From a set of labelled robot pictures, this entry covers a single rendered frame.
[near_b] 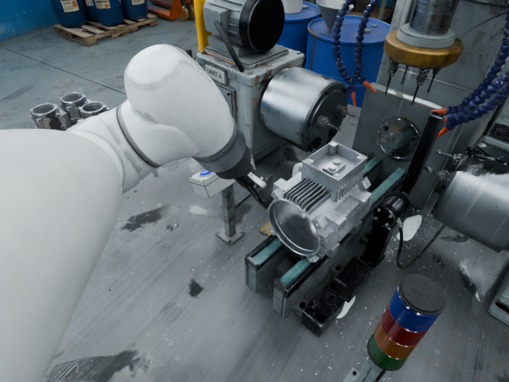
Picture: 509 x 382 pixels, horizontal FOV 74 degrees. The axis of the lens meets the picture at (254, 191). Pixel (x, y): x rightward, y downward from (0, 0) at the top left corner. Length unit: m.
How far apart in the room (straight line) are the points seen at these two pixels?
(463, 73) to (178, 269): 1.00
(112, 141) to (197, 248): 0.64
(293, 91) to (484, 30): 0.52
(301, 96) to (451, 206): 0.52
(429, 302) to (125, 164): 0.44
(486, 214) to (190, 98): 0.72
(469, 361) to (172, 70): 0.89
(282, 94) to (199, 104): 0.70
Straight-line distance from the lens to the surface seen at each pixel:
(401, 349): 0.60
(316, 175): 0.79
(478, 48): 1.17
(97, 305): 1.03
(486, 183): 0.92
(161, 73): 0.43
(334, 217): 0.77
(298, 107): 1.08
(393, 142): 1.19
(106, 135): 0.48
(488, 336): 1.07
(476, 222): 0.95
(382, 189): 1.12
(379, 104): 1.17
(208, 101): 0.45
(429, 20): 0.95
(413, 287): 0.52
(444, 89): 1.22
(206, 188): 0.85
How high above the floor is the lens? 1.62
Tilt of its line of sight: 42 degrees down
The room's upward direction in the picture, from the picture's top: straight up
